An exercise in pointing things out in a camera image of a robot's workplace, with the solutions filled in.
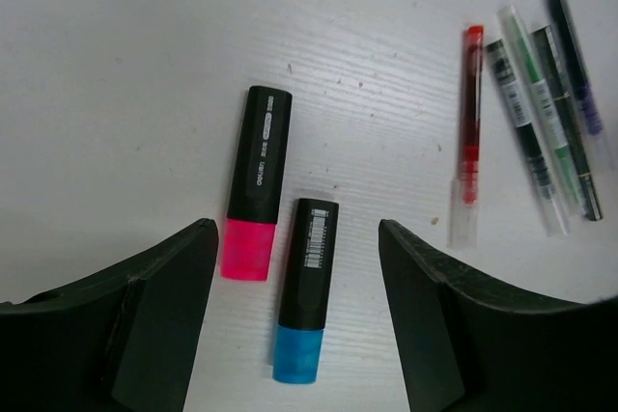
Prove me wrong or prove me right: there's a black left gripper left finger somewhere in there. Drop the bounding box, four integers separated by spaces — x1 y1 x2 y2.
1 219 219 411

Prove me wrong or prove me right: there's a green gel pen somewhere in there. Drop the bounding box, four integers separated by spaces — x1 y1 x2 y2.
497 6 584 215

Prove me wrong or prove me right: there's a purple gel pen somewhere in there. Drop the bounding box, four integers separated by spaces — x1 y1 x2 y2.
545 0 615 170

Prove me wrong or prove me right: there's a black gold pen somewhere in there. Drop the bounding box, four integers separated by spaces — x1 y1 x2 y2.
531 25 604 222

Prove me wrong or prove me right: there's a black gel pen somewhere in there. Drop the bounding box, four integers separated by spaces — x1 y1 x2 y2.
485 40 570 235

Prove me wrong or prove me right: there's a blue highlighter marker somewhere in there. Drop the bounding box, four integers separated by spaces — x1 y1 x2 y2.
272 198 339 385

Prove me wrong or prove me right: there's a red gel pen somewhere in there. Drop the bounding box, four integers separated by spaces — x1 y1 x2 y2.
449 24 485 249

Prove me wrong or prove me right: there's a pink highlighter marker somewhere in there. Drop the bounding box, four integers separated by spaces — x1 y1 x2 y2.
221 86 293 282

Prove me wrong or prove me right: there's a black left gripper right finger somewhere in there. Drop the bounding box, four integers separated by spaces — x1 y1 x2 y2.
379 220 617 411

